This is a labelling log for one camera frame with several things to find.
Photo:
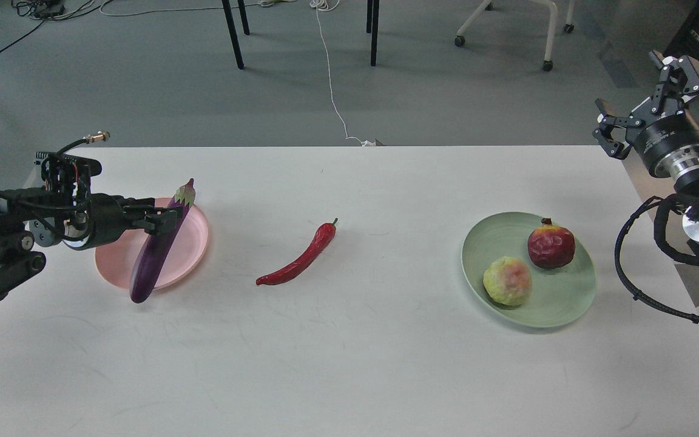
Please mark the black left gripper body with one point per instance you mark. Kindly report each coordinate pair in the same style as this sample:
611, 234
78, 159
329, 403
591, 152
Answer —
102, 222

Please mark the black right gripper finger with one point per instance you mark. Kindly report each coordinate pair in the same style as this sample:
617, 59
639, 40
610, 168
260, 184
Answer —
607, 123
677, 86

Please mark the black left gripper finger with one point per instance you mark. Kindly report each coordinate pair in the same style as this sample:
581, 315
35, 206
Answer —
158, 221

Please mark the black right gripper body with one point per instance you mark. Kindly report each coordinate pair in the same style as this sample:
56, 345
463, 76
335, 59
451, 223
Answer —
669, 145

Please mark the purple eggplant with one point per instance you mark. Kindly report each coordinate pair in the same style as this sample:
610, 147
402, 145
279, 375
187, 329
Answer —
150, 261

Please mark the red pomegranate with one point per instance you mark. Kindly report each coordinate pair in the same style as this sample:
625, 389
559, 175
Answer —
550, 246

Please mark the red chili pepper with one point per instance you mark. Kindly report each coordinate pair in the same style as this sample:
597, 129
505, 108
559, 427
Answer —
323, 236

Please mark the yellow green fruit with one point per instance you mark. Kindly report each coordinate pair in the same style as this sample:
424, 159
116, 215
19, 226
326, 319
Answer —
508, 281

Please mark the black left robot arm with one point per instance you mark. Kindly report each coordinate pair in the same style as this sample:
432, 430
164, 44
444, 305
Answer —
64, 210

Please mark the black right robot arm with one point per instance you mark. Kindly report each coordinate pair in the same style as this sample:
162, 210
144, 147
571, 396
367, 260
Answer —
675, 224

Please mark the pink plate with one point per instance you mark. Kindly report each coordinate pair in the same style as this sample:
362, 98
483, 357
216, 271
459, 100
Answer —
115, 261

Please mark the green plate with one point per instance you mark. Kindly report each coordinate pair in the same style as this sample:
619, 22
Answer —
559, 296

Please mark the black table legs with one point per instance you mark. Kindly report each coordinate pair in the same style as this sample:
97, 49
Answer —
303, 27

